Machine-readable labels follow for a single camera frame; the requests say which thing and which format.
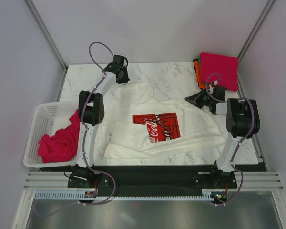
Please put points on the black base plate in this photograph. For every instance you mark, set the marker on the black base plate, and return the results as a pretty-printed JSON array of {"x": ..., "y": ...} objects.
[{"x": 151, "y": 181}]

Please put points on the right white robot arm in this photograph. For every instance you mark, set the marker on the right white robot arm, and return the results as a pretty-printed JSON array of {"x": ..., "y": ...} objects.
[{"x": 242, "y": 122}]

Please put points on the aluminium frame rails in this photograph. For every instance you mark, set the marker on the aluminium frame rails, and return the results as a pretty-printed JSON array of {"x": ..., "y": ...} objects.
[{"x": 159, "y": 38}]

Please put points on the folded black t-shirt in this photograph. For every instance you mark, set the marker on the folded black t-shirt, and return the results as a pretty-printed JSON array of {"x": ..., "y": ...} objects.
[{"x": 196, "y": 64}]

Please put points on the white slotted cable duct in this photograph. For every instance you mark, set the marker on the white slotted cable duct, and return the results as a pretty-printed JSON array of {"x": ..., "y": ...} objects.
[{"x": 85, "y": 195}]

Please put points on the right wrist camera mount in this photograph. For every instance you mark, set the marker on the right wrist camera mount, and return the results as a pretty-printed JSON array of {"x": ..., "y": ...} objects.
[{"x": 214, "y": 84}]

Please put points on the crumpled magenta t-shirt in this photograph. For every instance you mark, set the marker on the crumpled magenta t-shirt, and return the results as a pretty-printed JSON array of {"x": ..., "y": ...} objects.
[{"x": 61, "y": 147}]

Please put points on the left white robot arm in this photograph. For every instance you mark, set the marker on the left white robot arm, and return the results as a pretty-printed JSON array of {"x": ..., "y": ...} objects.
[{"x": 91, "y": 113}]

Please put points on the white Coca-Cola t-shirt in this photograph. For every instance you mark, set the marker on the white Coca-Cola t-shirt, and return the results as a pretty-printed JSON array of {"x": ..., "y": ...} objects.
[{"x": 137, "y": 126}]

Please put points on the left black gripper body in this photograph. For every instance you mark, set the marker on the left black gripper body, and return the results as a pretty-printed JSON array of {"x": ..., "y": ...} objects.
[{"x": 125, "y": 76}]

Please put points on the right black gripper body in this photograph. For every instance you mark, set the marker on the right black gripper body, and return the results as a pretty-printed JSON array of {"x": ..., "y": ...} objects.
[{"x": 207, "y": 99}]

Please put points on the white plastic laundry basket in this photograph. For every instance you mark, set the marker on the white plastic laundry basket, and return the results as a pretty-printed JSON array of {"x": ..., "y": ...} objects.
[{"x": 48, "y": 118}]

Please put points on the folded orange t-shirt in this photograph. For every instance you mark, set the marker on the folded orange t-shirt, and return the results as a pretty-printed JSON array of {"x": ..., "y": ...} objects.
[{"x": 200, "y": 76}]

